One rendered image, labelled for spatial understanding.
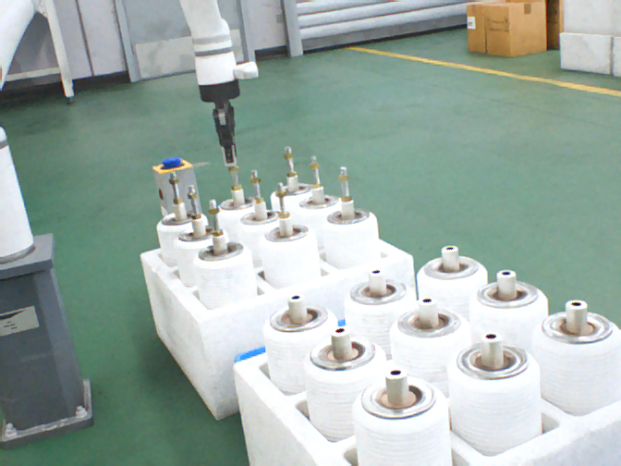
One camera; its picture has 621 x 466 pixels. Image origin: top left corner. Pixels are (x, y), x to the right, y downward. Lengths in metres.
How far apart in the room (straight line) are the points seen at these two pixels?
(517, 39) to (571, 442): 4.13
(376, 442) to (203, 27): 0.87
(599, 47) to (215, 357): 3.09
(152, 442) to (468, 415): 0.59
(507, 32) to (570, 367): 4.06
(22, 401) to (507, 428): 0.80
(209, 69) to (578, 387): 0.86
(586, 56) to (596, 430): 3.33
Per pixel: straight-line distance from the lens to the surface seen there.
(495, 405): 0.82
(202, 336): 1.21
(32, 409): 1.35
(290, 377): 0.97
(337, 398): 0.86
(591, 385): 0.90
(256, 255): 1.38
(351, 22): 6.51
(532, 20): 4.90
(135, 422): 1.34
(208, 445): 1.23
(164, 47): 6.22
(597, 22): 4.05
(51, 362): 1.32
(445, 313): 0.95
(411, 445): 0.77
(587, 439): 0.87
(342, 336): 0.86
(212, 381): 1.25
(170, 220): 1.47
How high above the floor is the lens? 0.67
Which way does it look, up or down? 19 degrees down
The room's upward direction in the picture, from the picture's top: 8 degrees counter-clockwise
